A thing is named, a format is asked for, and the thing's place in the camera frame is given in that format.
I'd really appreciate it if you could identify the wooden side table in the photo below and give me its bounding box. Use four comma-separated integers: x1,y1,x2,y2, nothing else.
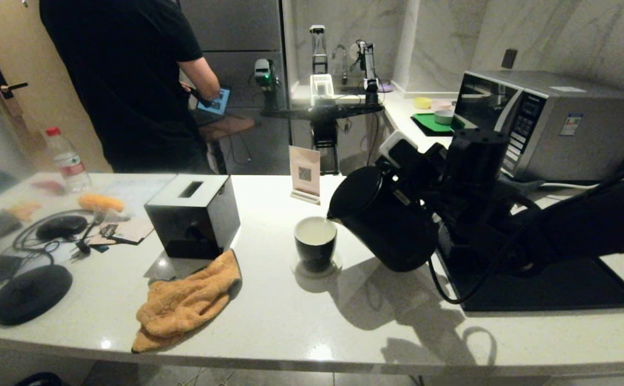
199,115,256,173

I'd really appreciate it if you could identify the brown tea packet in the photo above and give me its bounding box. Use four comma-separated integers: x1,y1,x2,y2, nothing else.
90,217,155,247

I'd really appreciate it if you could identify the yellow corn toy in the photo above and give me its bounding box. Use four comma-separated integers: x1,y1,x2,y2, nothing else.
79,194,125,213

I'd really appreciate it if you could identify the laptop with blue screen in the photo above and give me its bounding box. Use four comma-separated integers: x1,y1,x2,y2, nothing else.
197,87,231,116

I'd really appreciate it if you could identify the metal faucet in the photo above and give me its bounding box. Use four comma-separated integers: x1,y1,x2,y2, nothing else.
331,46,348,85

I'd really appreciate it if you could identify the orange toy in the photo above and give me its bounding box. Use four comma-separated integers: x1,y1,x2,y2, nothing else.
12,204,42,221

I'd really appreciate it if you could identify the grey cloth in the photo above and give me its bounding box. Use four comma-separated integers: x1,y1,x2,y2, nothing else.
497,177,543,196

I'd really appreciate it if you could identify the person in black shirt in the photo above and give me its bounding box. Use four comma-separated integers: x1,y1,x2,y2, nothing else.
39,0,221,173

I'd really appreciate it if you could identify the green tray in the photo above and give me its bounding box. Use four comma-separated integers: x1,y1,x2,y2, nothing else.
410,113,465,137

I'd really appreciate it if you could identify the white basket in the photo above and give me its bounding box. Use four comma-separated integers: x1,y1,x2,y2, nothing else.
310,75,335,101

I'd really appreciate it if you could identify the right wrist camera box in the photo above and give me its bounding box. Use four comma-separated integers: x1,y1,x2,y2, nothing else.
379,130,419,168

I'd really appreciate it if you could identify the black tissue box white lid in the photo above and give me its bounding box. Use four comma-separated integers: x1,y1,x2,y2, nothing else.
144,174,241,261

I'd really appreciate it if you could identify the black mouse cable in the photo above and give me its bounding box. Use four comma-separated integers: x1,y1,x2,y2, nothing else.
13,210,94,266

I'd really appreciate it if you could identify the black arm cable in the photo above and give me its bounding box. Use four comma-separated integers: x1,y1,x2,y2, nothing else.
429,155,624,305

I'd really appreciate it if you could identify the black serving tray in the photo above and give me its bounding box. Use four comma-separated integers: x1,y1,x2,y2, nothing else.
441,252,624,313

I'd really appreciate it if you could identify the silver microwave oven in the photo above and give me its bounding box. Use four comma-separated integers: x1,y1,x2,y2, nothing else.
454,70,624,183

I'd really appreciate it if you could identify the orange microfiber cloth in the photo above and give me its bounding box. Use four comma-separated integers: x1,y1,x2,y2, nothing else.
131,249,242,354

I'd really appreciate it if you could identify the QR code sign stand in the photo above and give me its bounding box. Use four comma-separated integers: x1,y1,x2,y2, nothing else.
289,146,322,206

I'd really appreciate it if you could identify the black electric kettle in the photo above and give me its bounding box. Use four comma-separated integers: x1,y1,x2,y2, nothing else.
327,165,441,273

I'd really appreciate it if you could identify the black computer mouse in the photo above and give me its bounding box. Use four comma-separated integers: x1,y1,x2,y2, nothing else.
36,216,88,242

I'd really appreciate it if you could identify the black round kettle base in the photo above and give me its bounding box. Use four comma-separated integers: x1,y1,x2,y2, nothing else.
0,264,74,326

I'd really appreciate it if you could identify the grey refrigerator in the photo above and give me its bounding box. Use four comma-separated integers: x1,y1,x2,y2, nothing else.
178,0,291,175

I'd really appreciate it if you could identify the red chili toy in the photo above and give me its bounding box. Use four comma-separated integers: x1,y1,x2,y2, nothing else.
33,181,67,196

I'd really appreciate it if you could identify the black mug white inside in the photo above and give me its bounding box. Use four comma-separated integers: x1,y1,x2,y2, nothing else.
294,216,338,273

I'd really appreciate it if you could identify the water bottle red cap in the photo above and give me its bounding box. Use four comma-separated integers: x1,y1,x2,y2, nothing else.
46,127,93,194

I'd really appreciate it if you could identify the black background robot stand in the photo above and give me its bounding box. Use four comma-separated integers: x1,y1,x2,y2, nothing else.
261,25,385,176

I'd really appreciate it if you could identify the black round base part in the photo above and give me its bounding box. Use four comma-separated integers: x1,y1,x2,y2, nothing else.
17,373,63,386

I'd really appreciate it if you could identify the clear plastic wrapper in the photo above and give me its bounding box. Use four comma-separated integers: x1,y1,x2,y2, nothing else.
94,210,129,224

